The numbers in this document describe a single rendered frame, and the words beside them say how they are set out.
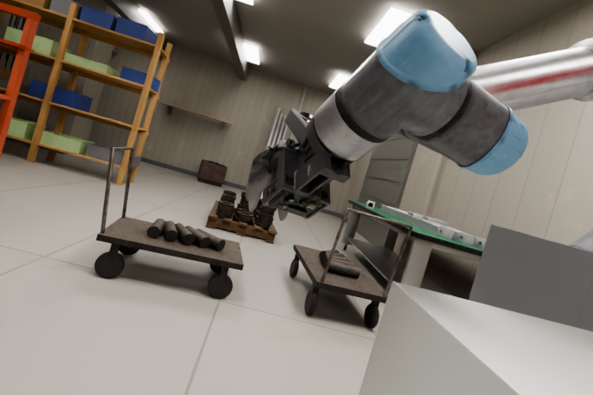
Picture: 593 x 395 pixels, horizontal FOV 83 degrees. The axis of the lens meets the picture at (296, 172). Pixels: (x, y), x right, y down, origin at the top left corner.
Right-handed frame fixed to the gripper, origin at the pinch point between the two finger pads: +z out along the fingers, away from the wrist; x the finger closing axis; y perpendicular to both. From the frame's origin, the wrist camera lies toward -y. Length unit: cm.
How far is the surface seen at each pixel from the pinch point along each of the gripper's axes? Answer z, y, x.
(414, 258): 147, -85, 223
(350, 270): 163, -66, 162
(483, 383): -29.8, 26.7, 1.0
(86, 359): 144, 13, -8
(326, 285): 154, -46, 129
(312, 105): 525, -707, 375
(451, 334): -27.8, 23.9, 1.9
